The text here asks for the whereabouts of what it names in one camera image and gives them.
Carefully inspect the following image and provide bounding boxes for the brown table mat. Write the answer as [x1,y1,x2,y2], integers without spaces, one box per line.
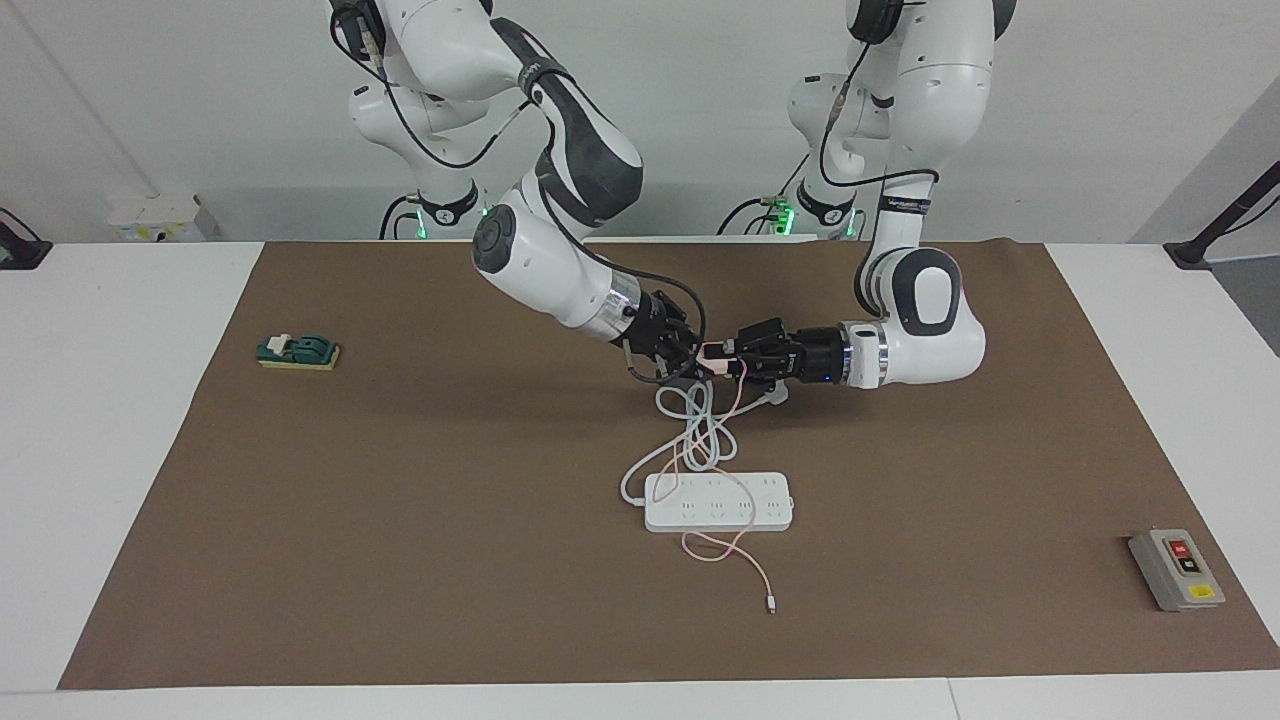
[57,238,1280,691]

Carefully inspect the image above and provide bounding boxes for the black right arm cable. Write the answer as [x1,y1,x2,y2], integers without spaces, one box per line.
[333,0,709,386]

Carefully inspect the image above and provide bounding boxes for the grey on-off switch box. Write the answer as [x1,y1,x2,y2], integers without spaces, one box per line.
[1128,527,1227,613]

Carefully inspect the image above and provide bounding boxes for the white power strip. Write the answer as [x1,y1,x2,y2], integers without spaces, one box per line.
[643,472,796,534]

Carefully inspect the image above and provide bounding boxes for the black base cable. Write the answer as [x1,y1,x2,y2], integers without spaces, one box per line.
[716,150,807,239]
[378,193,429,242]

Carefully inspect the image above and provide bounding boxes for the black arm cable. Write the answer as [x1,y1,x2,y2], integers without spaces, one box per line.
[333,0,709,386]
[818,0,943,193]

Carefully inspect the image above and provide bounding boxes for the pink charging cable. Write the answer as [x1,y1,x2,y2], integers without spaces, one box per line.
[665,372,777,614]

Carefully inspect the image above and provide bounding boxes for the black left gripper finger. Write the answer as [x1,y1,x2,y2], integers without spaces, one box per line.
[735,352,797,387]
[737,317,797,355]

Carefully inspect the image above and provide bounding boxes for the white power cord with plug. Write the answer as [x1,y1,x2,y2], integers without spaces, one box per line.
[620,380,791,506]

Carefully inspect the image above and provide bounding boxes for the black table clamp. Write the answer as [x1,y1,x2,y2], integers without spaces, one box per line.
[0,206,54,272]

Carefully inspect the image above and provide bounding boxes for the black slanted stand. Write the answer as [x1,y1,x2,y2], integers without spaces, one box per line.
[1164,160,1280,272]

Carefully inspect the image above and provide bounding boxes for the green knife switch block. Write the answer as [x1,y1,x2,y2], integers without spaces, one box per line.
[256,333,341,372]

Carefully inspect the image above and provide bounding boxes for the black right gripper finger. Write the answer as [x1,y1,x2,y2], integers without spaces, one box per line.
[648,345,717,389]
[678,318,719,363]

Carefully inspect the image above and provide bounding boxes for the white wall box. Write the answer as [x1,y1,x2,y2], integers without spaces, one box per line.
[106,194,209,244]

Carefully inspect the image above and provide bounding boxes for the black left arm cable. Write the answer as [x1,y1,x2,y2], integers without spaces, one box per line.
[818,0,943,193]

